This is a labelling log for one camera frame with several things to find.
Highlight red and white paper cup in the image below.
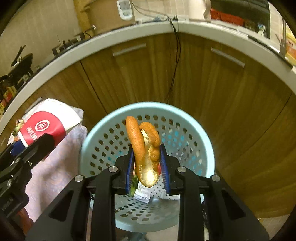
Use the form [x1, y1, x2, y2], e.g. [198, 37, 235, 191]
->
[18, 98, 84, 147]

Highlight green vegetable scraps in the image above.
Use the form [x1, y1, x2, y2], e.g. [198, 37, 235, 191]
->
[129, 175, 139, 197]

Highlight red plastic bag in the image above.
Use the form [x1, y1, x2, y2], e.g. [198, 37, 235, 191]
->
[158, 163, 162, 175]

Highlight fried dough bread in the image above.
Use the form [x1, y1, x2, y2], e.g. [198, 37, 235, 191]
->
[125, 116, 161, 188]

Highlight chrome kitchen faucet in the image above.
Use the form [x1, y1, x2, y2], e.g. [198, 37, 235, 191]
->
[276, 17, 287, 59]

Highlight patterned orange tablecloth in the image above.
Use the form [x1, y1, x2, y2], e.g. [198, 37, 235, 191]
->
[22, 98, 87, 221]

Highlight dark sauce bottles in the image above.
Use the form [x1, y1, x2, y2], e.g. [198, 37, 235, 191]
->
[0, 86, 16, 115]

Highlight light blue laundry basket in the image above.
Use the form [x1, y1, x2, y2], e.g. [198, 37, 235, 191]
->
[79, 102, 215, 232]

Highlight black wok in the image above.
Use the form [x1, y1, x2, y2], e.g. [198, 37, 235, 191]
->
[1, 45, 33, 82]

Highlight black gas stove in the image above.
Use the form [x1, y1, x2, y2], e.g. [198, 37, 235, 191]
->
[10, 25, 95, 86]

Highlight brown rice cooker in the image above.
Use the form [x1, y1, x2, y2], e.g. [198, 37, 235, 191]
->
[82, 1, 136, 35]

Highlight white power meter plug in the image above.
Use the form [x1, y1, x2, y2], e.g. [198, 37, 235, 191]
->
[116, 0, 133, 21]

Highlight yellow detergent bottle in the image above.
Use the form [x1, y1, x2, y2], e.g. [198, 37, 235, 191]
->
[286, 26, 296, 65]

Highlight red container on sill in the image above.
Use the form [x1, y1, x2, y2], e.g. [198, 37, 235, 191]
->
[210, 9, 245, 26]

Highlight white electric kettle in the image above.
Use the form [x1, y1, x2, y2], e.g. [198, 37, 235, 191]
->
[188, 0, 211, 22]

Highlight black power cable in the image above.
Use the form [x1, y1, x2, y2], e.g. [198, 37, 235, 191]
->
[130, 0, 182, 105]

